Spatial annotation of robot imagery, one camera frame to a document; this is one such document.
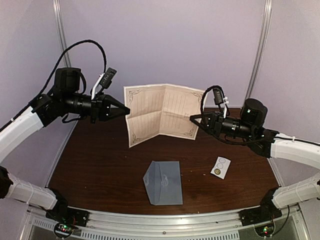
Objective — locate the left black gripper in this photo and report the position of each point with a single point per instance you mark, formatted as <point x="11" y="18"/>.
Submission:
<point x="100" y="108"/>

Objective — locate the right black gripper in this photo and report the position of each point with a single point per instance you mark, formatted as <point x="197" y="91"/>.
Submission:
<point x="215" y="130"/>

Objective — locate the ornate bordered paper sheet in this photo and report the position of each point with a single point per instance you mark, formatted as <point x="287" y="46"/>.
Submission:
<point x="161" y="109"/>

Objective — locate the grey-blue envelope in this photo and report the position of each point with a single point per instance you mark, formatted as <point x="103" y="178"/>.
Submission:
<point x="163" y="184"/>

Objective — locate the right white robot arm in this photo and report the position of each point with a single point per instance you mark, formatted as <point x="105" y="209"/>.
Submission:
<point x="248" y="130"/>

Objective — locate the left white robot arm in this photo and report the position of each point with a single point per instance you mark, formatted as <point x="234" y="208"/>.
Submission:
<point x="62" y="99"/>

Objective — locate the white sticker sheet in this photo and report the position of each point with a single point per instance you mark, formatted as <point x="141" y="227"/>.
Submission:
<point x="221" y="167"/>

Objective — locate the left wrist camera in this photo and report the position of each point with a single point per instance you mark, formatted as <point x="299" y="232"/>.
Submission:
<point x="103" y="82"/>

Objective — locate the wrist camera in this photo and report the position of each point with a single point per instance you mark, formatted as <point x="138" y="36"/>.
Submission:
<point x="103" y="82"/>
<point x="221" y="101"/>

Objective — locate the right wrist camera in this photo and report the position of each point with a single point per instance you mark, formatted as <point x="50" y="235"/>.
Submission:
<point x="221" y="101"/>

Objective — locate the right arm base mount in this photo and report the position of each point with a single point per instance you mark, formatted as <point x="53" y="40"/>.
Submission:
<point x="262" y="217"/>

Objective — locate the front aluminium rail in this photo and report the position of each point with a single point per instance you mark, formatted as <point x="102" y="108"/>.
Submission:
<point x="221" y="225"/>

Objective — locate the left aluminium frame post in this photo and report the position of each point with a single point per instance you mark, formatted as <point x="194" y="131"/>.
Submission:
<point x="59" y="24"/>

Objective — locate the aluminium frame post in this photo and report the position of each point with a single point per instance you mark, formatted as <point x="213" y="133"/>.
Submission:
<point x="263" y="36"/>
<point x="59" y="24"/>

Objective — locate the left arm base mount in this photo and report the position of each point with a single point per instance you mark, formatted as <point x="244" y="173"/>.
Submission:
<point x="68" y="218"/>

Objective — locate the right aluminium frame post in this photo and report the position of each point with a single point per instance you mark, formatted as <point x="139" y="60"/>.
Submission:
<point x="263" y="36"/>

